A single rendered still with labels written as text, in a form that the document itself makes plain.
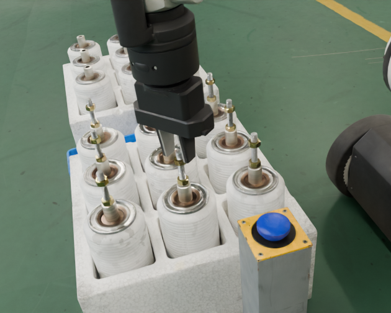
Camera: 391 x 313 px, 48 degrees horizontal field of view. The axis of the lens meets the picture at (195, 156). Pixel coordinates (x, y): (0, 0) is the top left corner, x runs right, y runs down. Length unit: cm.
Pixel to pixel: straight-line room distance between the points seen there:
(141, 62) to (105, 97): 60
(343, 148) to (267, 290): 48
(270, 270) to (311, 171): 64
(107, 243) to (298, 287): 28
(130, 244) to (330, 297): 40
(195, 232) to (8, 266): 51
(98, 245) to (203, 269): 17
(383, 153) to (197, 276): 42
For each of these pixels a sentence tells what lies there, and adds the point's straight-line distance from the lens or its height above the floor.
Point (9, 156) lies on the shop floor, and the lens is 142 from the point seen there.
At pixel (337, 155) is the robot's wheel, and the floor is 14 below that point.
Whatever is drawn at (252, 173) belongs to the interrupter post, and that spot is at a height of 27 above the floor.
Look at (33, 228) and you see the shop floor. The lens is 112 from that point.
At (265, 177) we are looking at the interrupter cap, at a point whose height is 25.
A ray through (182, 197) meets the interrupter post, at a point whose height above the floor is 26.
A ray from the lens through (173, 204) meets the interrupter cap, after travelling 68.
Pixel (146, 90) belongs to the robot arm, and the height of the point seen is 45.
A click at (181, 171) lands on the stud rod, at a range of 66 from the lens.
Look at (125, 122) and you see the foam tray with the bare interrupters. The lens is 113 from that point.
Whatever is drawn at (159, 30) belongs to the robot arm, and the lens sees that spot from 51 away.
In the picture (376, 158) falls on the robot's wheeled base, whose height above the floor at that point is 19.
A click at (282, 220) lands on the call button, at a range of 54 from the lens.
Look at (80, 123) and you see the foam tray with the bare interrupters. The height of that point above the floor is 17.
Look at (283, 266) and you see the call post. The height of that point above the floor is 29.
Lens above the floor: 71
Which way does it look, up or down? 36 degrees down
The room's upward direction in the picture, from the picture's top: 7 degrees counter-clockwise
